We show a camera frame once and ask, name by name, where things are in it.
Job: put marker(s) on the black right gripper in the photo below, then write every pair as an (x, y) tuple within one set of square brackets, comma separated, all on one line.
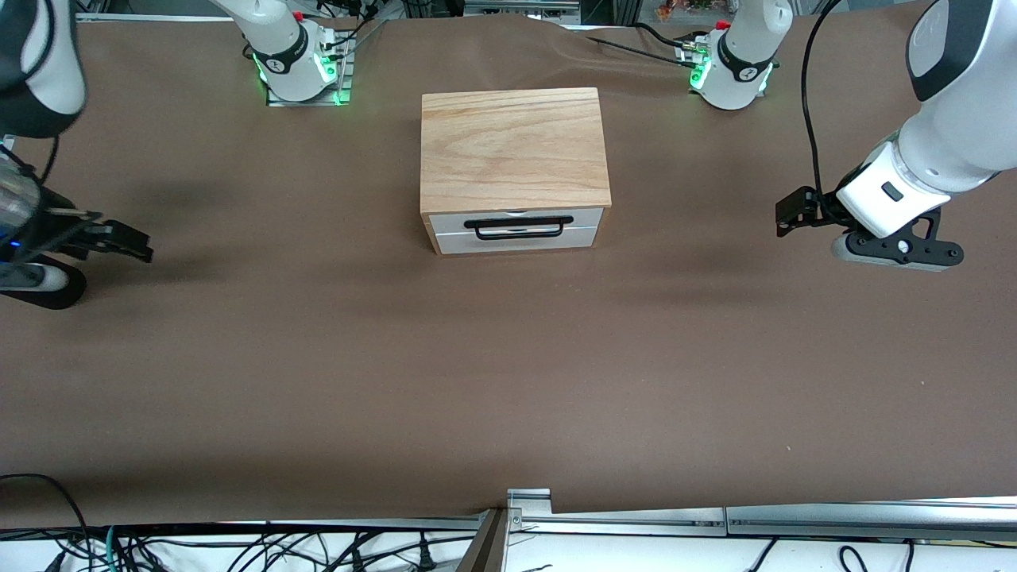
[(57, 232)]

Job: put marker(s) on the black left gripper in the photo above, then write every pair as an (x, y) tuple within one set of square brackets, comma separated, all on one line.
[(822, 208)]

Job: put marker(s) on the white notched board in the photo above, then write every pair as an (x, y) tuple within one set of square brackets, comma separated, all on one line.
[(588, 218)]

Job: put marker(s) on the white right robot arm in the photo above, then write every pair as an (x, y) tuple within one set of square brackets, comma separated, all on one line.
[(48, 71)]

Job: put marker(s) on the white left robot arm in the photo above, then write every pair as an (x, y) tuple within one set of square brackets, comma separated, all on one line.
[(953, 135)]

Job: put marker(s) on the wooden drawer cabinet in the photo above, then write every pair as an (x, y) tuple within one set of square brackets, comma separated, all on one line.
[(512, 151)]

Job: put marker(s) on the brown table cover sheet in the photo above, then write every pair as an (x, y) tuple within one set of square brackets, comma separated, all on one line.
[(318, 357)]

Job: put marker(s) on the black left camera mount bracket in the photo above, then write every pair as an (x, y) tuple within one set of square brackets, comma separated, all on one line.
[(922, 253)]

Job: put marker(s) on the aluminium arm base plate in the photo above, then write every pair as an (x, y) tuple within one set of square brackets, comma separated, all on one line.
[(310, 102)]

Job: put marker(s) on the aluminium frame structure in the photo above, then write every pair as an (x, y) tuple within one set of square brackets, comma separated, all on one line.
[(524, 8)]

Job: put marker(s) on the aluminium rail with corner bracket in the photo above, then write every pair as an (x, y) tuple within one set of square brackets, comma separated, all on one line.
[(620, 520)]

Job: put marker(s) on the dark frame post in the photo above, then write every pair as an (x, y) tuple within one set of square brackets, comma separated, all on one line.
[(485, 548)]

